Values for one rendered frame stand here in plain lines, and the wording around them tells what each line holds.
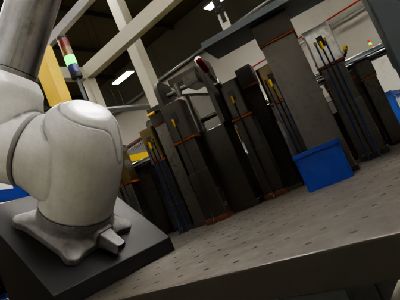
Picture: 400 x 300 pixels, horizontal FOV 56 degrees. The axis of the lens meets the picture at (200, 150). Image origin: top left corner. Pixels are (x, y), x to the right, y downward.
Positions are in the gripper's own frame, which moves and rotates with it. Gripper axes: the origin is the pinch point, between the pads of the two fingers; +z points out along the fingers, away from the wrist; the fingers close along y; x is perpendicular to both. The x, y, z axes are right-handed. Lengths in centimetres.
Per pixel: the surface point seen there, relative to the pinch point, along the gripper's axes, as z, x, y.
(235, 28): 12.9, -0.1, -32.4
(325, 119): 44, -12, -33
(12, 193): 26, 93, -6
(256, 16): 12.9, -5.9, -33.6
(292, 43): 22.6, -11.8, -32.1
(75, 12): -182, 138, 287
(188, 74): 14.0, 17.5, -13.1
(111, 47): -182, 149, 427
